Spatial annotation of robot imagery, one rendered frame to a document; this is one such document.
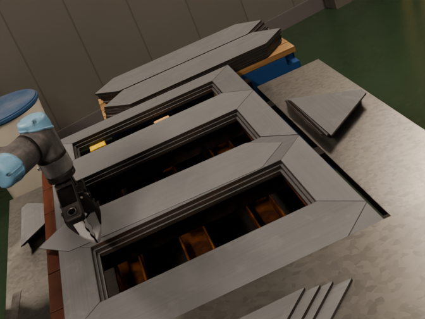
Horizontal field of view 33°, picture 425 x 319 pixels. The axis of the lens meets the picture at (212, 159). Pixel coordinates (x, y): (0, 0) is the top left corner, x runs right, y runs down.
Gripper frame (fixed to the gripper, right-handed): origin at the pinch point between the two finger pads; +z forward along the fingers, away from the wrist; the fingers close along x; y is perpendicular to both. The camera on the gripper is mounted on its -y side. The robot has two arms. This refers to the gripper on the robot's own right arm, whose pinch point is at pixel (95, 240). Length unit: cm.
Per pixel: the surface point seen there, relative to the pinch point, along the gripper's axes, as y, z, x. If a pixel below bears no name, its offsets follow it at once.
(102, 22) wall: 331, 29, -32
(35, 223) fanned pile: 66, 19, 24
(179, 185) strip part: 19.5, 6.5, -25.3
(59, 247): 16.4, 6.0, 11.6
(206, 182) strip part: 14.3, 6.5, -32.2
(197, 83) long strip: 90, 7, -49
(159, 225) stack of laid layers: 7.8, 8.6, -15.5
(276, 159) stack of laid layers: 9, 7, -52
